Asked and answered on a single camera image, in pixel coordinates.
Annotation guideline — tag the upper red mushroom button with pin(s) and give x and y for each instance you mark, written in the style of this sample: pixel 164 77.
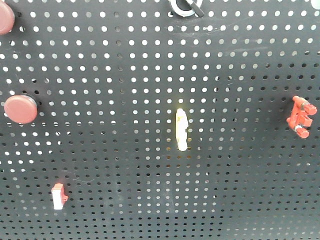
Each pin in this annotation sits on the upper red mushroom button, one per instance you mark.
pixel 7 18

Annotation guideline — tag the red-white rocker switch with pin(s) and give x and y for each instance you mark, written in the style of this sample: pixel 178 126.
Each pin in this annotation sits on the red-white rocker switch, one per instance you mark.
pixel 58 196

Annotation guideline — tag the yellow toggle switch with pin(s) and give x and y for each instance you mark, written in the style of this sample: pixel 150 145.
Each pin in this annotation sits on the yellow toggle switch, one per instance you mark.
pixel 181 125

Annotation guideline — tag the lower red mushroom button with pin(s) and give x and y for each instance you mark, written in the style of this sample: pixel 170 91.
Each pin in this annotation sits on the lower red mushroom button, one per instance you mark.
pixel 21 109

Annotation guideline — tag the black rotary selector switch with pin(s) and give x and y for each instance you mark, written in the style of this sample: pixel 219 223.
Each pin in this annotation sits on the black rotary selector switch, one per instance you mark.
pixel 187 8

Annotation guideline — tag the red toggle switch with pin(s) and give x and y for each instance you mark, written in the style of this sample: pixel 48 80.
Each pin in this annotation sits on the red toggle switch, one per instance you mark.
pixel 299 118

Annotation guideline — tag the red mushroom button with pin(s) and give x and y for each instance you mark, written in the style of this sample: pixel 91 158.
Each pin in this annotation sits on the red mushroom button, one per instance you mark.
pixel 21 109
pixel 7 18

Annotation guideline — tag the black perforated pegboard panel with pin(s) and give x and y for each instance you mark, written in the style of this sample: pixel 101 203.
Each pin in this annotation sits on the black perforated pegboard panel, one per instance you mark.
pixel 108 77

